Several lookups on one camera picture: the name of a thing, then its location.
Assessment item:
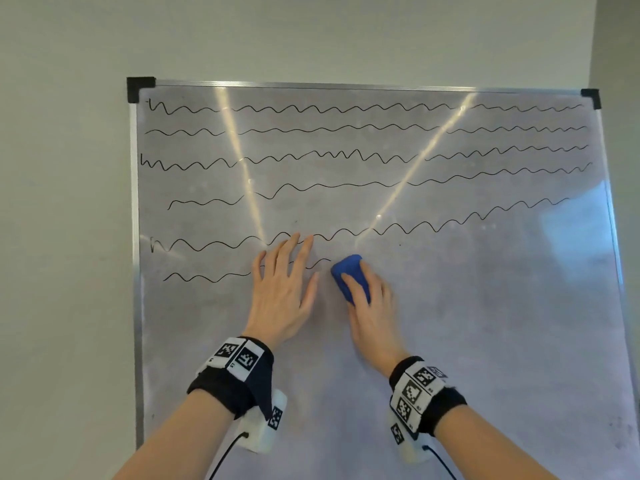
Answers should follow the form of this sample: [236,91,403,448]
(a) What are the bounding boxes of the person's left hand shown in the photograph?
[241,232,321,353]

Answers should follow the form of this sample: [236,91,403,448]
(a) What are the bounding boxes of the person's right hand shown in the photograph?
[339,261,412,379]

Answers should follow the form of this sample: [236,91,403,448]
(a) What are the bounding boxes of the white whiteboard with wavy lines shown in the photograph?
[125,76,640,480]

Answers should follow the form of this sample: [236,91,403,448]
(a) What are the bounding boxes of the blue whiteboard eraser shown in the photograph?
[331,254,372,307]

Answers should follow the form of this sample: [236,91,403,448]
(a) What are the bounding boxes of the person's left forearm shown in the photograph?
[112,388,236,480]

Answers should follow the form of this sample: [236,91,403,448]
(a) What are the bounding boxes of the person's right forearm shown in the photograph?
[435,405,573,480]

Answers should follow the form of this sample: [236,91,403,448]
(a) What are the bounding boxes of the black wristband with marker tags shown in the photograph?
[186,336,276,421]
[388,355,469,441]

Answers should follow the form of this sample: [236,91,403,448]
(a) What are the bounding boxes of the white wrist camera unit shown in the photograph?
[389,414,437,465]
[237,388,289,455]

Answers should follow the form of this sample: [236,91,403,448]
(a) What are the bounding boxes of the black cable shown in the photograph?
[208,432,251,480]
[421,444,459,480]

